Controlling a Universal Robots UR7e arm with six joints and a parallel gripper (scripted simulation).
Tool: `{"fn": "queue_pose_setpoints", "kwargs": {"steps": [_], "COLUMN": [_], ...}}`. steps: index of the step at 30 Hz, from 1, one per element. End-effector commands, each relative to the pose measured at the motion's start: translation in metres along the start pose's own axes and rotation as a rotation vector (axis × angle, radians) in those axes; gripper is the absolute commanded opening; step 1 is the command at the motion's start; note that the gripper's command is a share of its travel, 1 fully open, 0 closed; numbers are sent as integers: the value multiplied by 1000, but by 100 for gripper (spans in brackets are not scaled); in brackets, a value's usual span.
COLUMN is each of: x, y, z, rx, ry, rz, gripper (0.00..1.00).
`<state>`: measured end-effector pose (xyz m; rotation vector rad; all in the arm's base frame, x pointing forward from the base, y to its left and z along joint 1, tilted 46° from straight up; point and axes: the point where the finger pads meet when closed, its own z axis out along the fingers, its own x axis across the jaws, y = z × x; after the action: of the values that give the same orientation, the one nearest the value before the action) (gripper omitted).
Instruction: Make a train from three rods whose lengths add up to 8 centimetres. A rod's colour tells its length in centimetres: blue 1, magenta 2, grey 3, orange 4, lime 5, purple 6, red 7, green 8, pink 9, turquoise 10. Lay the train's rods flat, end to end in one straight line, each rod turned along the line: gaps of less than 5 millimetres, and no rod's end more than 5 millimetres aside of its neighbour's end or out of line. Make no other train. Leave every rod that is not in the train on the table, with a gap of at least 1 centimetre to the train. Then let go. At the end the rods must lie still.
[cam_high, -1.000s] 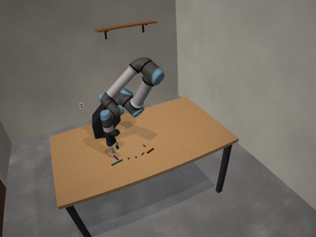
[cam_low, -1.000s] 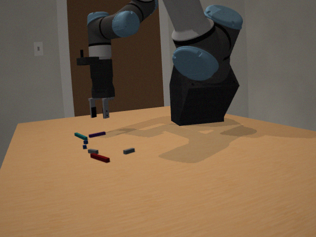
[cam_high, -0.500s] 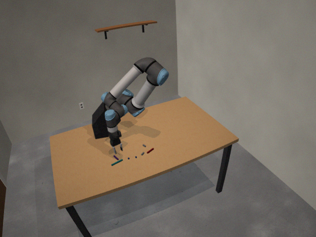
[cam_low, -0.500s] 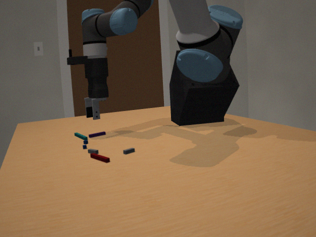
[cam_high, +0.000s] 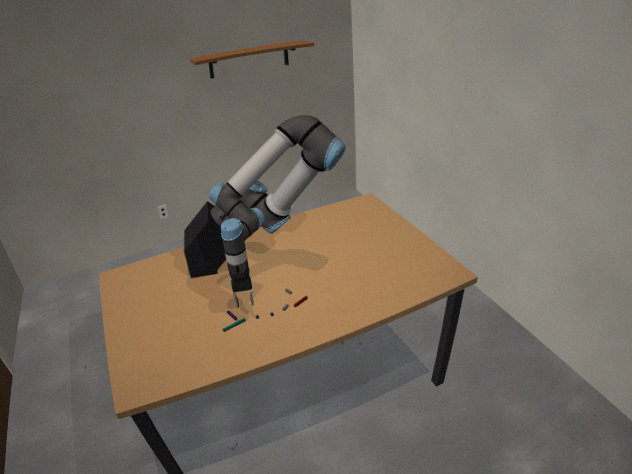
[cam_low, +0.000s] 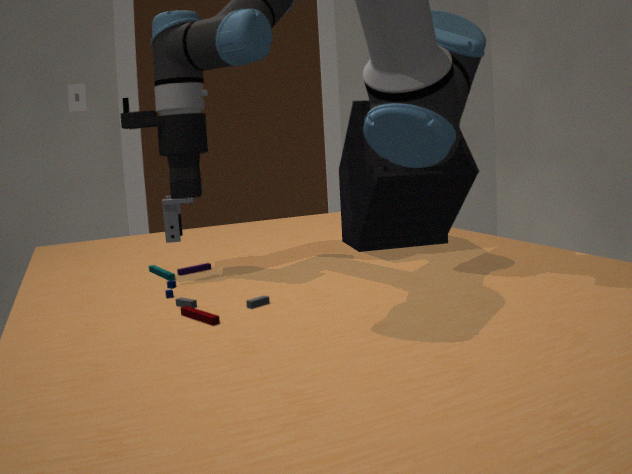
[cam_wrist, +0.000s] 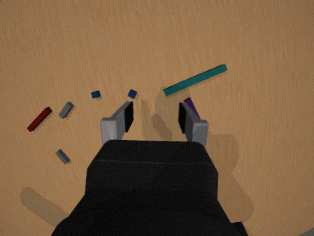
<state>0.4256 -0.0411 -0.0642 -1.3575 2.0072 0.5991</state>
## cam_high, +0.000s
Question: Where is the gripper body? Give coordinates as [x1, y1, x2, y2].
[225, 249, 252, 292]

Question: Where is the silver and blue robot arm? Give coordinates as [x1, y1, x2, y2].
[209, 115, 346, 256]

